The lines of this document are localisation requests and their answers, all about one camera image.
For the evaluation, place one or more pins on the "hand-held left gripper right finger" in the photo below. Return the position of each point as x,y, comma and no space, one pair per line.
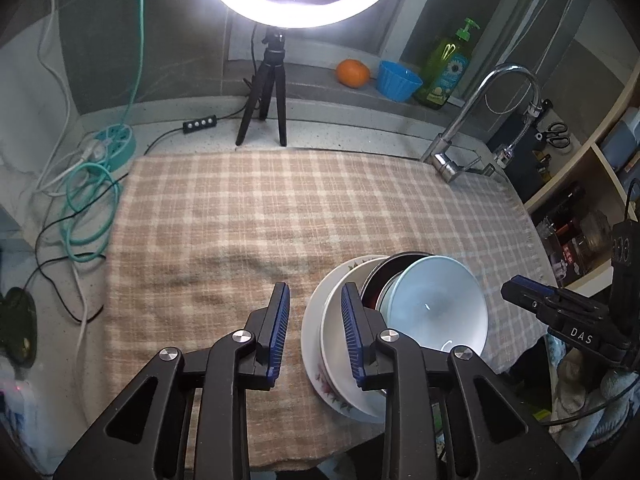
352,335

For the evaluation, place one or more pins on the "person's right hand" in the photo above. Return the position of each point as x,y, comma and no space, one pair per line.
572,380

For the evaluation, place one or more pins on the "blue ribbed bowl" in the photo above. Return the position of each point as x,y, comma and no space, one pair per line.
395,82

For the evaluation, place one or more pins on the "black scissors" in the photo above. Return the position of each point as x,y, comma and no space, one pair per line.
557,135

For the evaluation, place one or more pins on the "green dish soap bottle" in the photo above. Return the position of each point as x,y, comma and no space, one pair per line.
445,75

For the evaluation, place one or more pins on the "orange tangerine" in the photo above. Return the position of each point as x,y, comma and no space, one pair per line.
353,74

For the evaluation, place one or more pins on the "chrome faucet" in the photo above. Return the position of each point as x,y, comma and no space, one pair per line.
442,162

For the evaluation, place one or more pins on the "dark round object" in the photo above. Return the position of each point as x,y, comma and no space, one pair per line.
17,325

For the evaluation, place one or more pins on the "teal round power strip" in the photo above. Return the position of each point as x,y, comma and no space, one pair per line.
117,145

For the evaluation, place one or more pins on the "beige plaid cloth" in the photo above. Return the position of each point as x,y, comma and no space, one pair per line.
225,220

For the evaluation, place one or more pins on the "white bowl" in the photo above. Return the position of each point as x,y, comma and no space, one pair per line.
435,305

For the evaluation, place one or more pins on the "black inline light remote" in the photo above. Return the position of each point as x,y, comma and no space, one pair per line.
201,124

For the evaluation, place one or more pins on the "small steel bowl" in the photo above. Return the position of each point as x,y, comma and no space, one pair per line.
387,295

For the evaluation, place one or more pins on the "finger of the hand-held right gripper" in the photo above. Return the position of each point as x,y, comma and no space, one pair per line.
530,292

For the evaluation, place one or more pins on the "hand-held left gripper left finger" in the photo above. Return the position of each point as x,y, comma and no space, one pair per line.
280,330

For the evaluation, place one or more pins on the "pink floral deep plate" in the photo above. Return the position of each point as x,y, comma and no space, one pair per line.
332,350

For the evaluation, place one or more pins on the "white open shelf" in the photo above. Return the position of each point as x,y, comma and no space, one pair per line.
607,180

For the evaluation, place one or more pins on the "large white leaf-print plate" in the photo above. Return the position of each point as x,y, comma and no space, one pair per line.
311,330

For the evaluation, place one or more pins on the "black tripod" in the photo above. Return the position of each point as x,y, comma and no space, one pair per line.
272,75

